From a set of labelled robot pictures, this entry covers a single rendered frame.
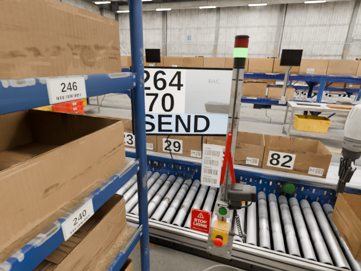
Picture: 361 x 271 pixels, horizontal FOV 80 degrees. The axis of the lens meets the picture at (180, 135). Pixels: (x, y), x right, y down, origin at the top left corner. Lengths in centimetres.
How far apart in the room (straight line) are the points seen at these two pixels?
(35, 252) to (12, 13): 28
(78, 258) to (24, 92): 33
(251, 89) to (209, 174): 488
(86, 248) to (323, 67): 599
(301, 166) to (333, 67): 476
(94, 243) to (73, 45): 38
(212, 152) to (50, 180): 67
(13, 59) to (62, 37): 8
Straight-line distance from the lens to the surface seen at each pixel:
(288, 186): 158
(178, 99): 95
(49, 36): 35
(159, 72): 94
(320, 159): 161
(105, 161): 47
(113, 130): 47
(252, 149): 154
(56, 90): 32
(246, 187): 94
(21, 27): 33
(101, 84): 39
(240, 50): 84
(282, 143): 184
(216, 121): 98
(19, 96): 29
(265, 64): 597
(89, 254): 53
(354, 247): 135
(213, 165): 94
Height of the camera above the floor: 157
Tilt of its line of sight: 19 degrees down
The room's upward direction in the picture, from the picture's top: 1 degrees clockwise
